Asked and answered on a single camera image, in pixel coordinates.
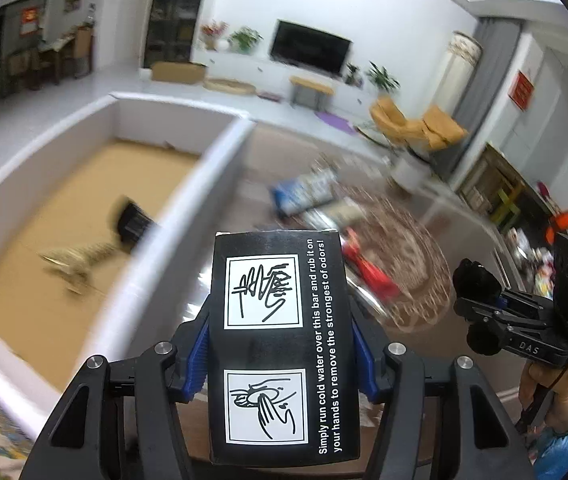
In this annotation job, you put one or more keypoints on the dark glass display cabinet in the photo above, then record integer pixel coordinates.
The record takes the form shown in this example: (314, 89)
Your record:
(174, 10)

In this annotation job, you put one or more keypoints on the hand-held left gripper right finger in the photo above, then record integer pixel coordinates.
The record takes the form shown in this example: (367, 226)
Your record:
(364, 360)

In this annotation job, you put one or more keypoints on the wooden bench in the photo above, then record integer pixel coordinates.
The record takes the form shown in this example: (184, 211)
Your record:
(311, 82)

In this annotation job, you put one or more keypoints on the grey curtain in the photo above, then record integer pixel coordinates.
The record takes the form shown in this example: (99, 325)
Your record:
(494, 85)

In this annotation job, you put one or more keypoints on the black television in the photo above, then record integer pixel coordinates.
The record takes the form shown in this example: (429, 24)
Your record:
(311, 47)

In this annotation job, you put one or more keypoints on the gold hair claw clip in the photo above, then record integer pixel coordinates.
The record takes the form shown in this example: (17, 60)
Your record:
(81, 257)

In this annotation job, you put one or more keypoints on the covered standing air conditioner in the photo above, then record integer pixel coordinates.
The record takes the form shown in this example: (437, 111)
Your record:
(464, 60)

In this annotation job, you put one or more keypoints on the bushy green potted plant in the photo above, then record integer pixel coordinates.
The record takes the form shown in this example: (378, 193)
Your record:
(245, 39)

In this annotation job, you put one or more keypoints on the pile of assorted clutter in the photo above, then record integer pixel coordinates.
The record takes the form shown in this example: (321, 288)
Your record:
(529, 250)

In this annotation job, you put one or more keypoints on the person's right hand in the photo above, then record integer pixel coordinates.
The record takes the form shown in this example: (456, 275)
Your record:
(564, 400)

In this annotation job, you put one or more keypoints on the red packet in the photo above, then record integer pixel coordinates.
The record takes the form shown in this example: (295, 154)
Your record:
(371, 272)

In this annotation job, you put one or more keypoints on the purple floor mat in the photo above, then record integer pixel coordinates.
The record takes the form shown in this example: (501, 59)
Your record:
(335, 122)

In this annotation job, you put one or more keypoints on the orange lounge chair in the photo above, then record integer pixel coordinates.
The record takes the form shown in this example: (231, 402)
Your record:
(444, 127)
(394, 120)

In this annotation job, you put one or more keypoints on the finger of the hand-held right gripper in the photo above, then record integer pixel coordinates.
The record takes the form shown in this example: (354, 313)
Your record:
(503, 302)
(484, 311)

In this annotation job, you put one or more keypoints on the cardboard box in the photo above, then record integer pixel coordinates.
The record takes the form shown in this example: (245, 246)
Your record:
(179, 72)

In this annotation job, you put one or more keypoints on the blue white ointment box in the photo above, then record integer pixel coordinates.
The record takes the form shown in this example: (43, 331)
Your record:
(299, 192)

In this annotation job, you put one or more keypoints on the black printed box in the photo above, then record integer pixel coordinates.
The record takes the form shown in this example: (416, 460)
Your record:
(284, 350)

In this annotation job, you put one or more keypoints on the large leafy potted plant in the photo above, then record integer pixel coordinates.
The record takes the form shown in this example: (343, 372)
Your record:
(383, 77)

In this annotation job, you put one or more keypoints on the small potted plant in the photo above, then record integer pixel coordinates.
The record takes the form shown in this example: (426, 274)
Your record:
(353, 74)

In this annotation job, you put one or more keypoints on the red door poster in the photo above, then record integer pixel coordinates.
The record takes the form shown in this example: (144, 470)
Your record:
(31, 20)

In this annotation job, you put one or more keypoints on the black item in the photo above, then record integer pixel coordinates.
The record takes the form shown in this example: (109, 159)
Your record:
(134, 222)

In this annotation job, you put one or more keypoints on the white round vase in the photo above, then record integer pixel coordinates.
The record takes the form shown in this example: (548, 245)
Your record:
(222, 46)

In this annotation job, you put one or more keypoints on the dining table with chairs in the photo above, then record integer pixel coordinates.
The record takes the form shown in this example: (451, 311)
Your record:
(49, 55)

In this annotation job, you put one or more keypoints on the red wall hanging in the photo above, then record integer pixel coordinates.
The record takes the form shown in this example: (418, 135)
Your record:
(521, 89)

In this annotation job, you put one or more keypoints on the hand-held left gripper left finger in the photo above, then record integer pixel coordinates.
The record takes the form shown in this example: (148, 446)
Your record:
(196, 355)

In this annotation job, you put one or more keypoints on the white television console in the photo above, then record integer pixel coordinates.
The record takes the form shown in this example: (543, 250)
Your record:
(264, 70)

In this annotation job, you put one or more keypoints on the orange black device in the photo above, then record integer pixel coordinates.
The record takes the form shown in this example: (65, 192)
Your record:
(561, 222)

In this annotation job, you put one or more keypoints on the red flower bouquet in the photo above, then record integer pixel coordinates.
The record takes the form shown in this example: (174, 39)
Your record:
(213, 30)

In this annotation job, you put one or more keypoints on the grey floor mat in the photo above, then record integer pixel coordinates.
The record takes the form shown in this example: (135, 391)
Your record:
(270, 95)

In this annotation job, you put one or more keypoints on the white storage bin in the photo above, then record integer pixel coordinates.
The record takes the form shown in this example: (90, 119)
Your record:
(39, 135)

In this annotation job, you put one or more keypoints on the round tan pet bed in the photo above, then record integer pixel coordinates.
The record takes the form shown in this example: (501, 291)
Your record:
(229, 86)

